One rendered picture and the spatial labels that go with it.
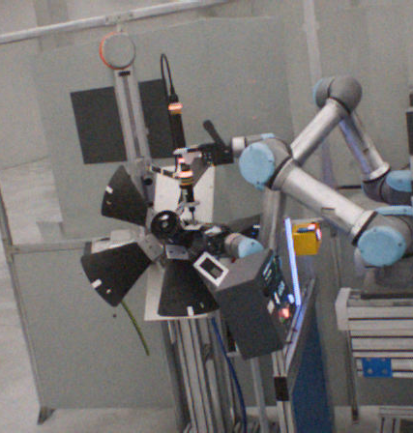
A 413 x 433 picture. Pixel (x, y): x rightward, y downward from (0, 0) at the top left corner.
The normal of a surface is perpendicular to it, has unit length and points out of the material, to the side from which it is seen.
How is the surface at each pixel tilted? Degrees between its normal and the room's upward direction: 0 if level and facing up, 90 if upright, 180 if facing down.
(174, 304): 52
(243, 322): 90
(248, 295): 90
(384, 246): 95
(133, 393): 90
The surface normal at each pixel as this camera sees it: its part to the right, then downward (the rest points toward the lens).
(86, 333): -0.25, 0.25
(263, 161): -0.56, 0.19
